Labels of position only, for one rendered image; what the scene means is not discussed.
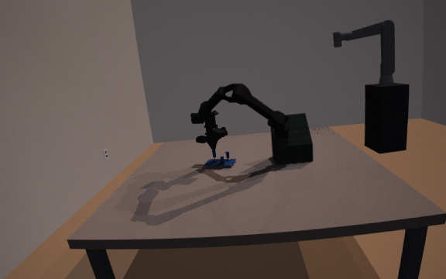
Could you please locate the blue circuit board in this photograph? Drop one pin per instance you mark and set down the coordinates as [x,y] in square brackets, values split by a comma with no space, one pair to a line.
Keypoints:
[220,162]

